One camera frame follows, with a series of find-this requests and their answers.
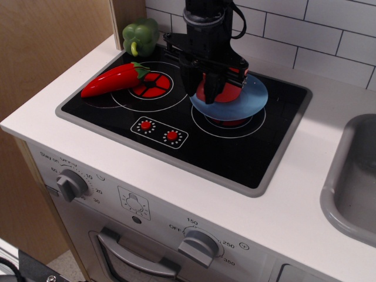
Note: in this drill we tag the green toy bell pepper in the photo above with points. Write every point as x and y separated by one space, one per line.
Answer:
141 37

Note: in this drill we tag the blue plastic plate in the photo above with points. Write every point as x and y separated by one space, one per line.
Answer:
253 97

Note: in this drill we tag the black base with cable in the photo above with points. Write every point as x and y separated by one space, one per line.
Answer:
29 269

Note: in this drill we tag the red plastic cup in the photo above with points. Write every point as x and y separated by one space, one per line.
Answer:
235 81

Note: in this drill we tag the black toy stovetop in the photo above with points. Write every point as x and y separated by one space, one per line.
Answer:
158 119

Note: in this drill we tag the red toy chili pepper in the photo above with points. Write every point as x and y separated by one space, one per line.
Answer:
121 77

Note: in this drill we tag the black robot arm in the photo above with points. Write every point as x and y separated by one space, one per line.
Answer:
210 13

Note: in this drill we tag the grey timer knob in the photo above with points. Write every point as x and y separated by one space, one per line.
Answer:
71 185

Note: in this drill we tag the grey oven door handle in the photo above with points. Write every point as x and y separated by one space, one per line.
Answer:
163 268

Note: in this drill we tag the grey toy sink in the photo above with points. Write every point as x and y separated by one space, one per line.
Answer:
348 195

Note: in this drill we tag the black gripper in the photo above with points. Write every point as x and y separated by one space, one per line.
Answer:
204 49

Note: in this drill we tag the grey temperature knob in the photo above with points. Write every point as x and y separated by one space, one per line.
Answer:
199 247

